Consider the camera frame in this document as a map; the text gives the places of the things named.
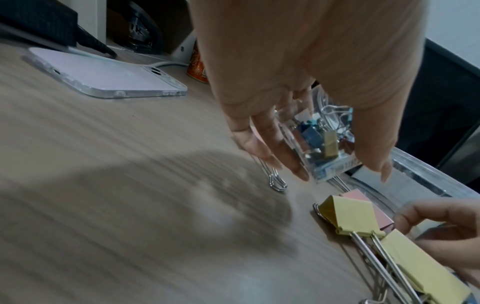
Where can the person's left hand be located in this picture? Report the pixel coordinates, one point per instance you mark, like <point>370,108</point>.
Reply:
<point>300,44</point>

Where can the person's right hand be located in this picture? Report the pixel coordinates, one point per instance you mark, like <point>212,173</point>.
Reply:
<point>457,213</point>

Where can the large clear plastic jar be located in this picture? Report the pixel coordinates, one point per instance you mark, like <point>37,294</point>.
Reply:
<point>423,175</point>

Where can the pile of large binder clips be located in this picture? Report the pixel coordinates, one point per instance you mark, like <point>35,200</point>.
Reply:
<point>352,216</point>

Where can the small clear plastic jar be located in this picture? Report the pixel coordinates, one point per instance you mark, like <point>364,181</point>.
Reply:
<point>330,166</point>

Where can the red drink can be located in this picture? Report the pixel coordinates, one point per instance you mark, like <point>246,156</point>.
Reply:
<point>197,68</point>

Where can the black computer monitor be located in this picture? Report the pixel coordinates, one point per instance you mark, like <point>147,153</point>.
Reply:
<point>442,104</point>

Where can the black electronic device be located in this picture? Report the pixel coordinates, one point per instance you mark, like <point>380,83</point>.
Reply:
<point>138,29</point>

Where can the pink smartphone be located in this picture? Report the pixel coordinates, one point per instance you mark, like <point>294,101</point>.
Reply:
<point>105,74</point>

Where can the grey shelf unit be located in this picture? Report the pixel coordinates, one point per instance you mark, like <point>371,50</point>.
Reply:
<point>99,17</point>

